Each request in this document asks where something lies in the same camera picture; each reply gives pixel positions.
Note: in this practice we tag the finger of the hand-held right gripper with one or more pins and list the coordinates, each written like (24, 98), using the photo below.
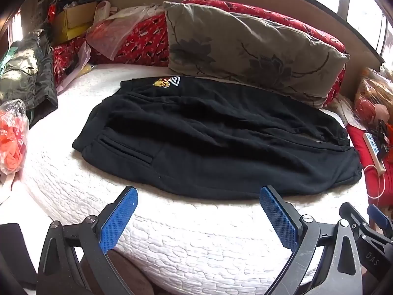
(354, 218)
(378, 217)

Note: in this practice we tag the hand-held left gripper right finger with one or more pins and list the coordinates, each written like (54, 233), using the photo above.
(278, 218)

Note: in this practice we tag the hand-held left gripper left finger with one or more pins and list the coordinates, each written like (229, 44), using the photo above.
(118, 218)

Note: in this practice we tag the black sweatshirt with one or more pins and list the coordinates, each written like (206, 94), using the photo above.
(199, 135)

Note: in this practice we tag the white power strip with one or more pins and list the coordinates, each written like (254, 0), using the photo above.
(373, 150)

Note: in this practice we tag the white quilted mattress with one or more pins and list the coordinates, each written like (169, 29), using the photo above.
(184, 236)

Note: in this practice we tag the plain red cloth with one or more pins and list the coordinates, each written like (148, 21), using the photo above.
(357, 141)

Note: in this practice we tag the flat black object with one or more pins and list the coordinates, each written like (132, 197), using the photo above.
(15, 252)

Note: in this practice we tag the plush doll in plastic bag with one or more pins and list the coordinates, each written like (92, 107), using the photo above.
(368, 107)

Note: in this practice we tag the orange items in plastic bag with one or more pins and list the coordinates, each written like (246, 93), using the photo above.
(10, 141)

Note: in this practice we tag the grey floral pillow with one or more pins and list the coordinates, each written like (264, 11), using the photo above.
(245, 46)

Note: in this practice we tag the green padded jacket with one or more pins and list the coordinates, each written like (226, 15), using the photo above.
(21, 67)

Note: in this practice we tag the clear plastic bag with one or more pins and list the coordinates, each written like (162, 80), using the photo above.
(113, 30)

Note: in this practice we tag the window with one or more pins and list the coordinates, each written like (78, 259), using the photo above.
(362, 15)

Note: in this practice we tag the yellow cardboard box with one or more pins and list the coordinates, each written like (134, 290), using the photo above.
(76, 18)

